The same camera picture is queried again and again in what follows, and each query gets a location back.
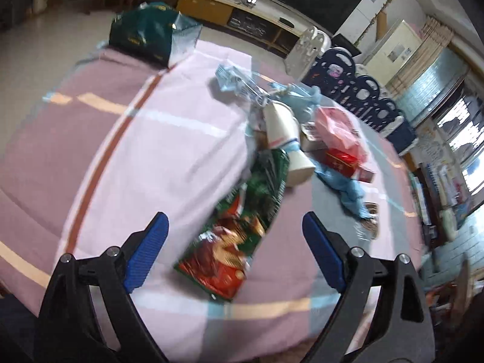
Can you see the red white sack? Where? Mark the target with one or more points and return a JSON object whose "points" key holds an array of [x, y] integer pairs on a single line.
{"points": [[39, 0]]}

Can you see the yellow wooden television cabinet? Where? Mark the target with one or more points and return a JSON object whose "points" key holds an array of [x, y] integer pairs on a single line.
{"points": [[204, 5]]}

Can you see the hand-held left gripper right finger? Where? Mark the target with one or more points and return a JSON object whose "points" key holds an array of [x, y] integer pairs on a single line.
{"points": [[325, 253]]}

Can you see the red green snack bag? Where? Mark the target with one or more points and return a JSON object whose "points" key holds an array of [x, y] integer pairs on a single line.
{"points": [[234, 234]]}

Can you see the clear blue plastic wrapper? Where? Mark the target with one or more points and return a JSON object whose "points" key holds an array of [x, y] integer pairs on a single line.
{"points": [[232, 81]]}

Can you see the pink plastic bag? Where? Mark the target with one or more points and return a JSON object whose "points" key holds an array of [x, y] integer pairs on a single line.
{"points": [[336, 128]]}

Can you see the barred window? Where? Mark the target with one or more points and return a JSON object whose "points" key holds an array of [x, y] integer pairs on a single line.
{"points": [[465, 140]]}

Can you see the white paper cup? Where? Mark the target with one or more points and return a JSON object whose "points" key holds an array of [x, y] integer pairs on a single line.
{"points": [[300, 166], [281, 126]]}

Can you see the white navy playpen fence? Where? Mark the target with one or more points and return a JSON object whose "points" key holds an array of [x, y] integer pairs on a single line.
{"points": [[359, 90]]}

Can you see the black amplifier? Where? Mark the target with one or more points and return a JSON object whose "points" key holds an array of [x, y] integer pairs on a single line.
{"points": [[247, 24]]}

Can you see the black set-top box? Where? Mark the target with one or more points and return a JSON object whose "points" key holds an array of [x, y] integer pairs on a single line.
{"points": [[286, 21]]}

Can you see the slanted wooden board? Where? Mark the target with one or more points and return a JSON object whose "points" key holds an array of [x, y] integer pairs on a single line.
{"points": [[382, 24]]}

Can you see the small red box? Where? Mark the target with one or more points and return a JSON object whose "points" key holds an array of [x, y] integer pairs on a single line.
{"points": [[342, 162]]}

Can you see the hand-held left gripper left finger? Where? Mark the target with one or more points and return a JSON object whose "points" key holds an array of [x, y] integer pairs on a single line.
{"points": [[145, 253]]}

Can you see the black laptop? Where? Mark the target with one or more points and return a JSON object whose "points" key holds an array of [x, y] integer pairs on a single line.
{"points": [[346, 43]]}

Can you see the beige curtain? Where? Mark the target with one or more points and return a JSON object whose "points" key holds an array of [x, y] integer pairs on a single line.
{"points": [[423, 56]]}

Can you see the cream standing air conditioner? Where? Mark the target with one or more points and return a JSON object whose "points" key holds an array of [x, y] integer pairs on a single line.
{"points": [[393, 51]]}

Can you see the green tissue box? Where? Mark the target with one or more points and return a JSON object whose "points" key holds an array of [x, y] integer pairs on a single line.
{"points": [[143, 30]]}

